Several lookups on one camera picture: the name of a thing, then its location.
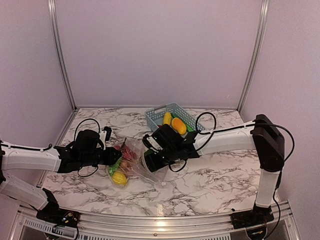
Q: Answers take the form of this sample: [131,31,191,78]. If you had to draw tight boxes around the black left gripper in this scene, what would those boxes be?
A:
[80,146,122,167]

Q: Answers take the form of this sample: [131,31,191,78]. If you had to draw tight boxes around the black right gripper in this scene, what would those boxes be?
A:
[143,145,179,172]

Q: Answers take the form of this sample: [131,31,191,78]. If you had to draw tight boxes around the clear zip top bag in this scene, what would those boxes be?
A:
[105,137,168,188]

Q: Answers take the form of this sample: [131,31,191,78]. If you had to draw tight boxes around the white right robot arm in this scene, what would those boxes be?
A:
[142,114,285,226]

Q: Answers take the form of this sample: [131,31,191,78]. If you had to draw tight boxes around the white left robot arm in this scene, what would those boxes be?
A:
[0,129,122,224]

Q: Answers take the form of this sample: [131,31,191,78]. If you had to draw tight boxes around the green fake bitter gourd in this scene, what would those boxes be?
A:
[108,158,122,177]

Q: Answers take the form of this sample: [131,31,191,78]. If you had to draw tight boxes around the red fake grape bunch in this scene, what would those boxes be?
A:
[114,145,137,170]

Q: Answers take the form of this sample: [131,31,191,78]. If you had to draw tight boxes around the small yellow fake corn cob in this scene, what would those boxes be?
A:
[111,171,128,186]

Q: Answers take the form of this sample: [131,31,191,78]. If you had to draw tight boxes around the light blue perforated plastic basket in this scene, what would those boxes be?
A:
[145,103,205,136]

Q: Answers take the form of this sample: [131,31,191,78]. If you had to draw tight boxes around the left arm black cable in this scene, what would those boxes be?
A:
[0,118,106,178]

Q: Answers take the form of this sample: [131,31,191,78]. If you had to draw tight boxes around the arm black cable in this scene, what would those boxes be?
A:
[0,118,106,178]
[168,111,296,173]

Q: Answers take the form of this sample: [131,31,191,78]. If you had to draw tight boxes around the aluminium front rail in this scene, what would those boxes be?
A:
[7,201,301,240]

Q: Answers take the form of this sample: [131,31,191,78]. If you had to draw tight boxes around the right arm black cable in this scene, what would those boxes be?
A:
[168,111,296,173]

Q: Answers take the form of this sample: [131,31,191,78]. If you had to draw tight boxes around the left aluminium corner post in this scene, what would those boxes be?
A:
[48,0,77,112]

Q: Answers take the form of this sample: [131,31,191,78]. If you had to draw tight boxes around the aluminium corner post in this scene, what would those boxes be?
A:
[236,0,270,114]
[48,0,77,112]

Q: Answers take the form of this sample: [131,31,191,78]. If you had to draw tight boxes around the right aluminium corner post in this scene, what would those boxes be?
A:
[236,0,270,114]

